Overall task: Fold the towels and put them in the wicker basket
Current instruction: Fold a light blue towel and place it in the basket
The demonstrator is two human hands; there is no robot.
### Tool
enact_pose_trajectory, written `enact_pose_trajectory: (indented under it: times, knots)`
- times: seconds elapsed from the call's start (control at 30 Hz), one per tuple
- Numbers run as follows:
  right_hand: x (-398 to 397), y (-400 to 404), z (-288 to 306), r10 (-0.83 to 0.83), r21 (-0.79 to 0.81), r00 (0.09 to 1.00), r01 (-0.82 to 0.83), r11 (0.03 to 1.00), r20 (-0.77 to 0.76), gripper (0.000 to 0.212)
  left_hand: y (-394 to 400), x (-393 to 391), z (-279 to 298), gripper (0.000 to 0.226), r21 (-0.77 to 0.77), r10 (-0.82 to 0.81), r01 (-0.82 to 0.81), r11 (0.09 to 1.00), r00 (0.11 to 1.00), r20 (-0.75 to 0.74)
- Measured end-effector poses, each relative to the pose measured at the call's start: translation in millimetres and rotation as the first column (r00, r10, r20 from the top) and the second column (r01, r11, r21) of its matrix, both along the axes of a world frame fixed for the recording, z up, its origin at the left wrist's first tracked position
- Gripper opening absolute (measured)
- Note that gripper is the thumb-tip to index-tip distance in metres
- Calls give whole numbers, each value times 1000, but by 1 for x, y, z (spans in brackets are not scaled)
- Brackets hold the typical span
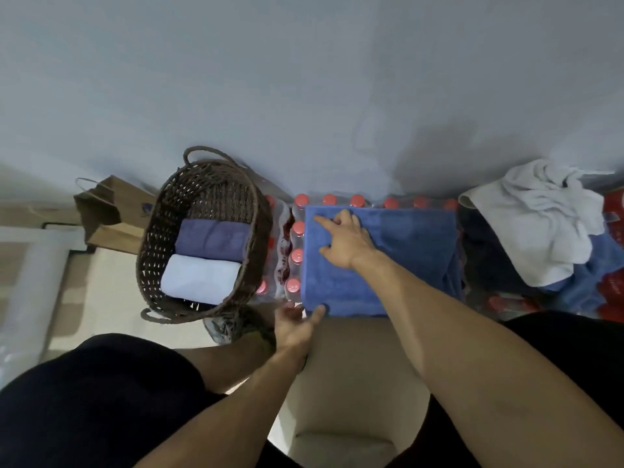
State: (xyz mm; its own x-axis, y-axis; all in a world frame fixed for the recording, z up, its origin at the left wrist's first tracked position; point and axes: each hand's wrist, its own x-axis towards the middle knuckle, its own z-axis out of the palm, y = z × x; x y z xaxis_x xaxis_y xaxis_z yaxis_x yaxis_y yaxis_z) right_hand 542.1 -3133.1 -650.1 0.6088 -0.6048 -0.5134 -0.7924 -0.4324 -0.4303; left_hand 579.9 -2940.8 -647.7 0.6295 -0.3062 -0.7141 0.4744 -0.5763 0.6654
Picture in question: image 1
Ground person's right hand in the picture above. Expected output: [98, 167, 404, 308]
[313, 209, 380, 272]

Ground person's left hand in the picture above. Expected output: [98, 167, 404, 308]
[272, 302, 327, 359]

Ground light blue towel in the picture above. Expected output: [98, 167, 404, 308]
[538, 231, 624, 315]
[300, 205, 463, 319]

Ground white towel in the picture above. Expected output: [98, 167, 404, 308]
[159, 253, 244, 307]

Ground dark blue towel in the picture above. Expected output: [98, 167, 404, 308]
[174, 218, 252, 263]

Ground dark grey towel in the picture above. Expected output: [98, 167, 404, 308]
[458, 207, 538, 299]

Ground dark brown wicker basket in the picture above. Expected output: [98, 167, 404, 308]
[136, 146, 274, 325]

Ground cream towel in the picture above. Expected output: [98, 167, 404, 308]
[458, 159, 616, 288]

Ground person's right forearm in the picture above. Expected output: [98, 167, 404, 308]
[353, 250, 624, 468]

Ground person's left forearm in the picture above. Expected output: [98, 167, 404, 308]
[134, 348, 309, 468]

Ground person's left grey shoe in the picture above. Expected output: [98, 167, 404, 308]
[203, 306, 277, 355]

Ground brown paper bag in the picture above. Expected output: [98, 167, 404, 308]
[73, 175, 158, 257]

